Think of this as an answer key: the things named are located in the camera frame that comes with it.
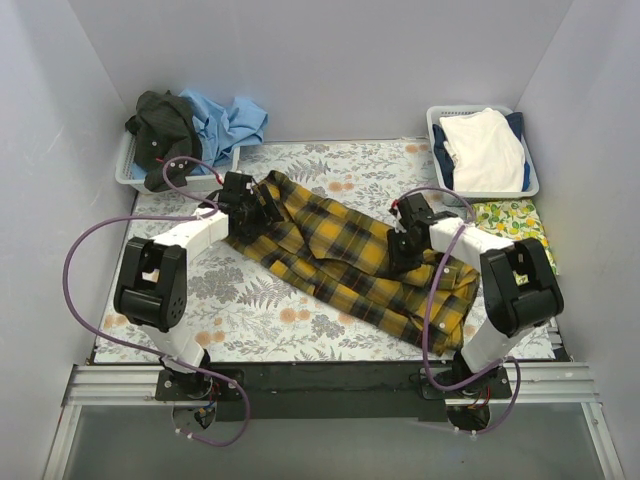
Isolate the navy blue folded shirt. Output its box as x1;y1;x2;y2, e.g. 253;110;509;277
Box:
430;111;532;191

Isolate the floral table mat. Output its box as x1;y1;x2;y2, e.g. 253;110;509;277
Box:
93;139;554;363

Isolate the lemon print cloth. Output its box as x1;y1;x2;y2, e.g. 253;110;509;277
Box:
472;199;558;274

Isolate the light blue shirt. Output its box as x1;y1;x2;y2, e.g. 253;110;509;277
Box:
179;89;269;168

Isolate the left white laundry basket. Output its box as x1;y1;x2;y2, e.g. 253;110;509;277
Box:
115;131;241;194

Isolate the black pinstripe shirt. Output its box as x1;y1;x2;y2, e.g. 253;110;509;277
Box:
125;91;202;193

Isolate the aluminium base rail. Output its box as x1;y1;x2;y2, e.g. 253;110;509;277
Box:
44;362;624;479

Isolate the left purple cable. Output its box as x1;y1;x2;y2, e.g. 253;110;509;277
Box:
60;156;250;447

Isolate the yellow plaid flannel shirt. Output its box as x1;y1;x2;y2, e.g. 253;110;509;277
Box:
227;171;480;355

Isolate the white folded shirt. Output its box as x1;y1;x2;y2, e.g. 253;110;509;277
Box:
438;107;526;194

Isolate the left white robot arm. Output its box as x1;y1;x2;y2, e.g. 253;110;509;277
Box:
114;172;283;400

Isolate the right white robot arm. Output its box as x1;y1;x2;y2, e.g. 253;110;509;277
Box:
387;188;564;398

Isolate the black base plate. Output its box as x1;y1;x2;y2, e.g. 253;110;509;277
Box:
155;361;512;428

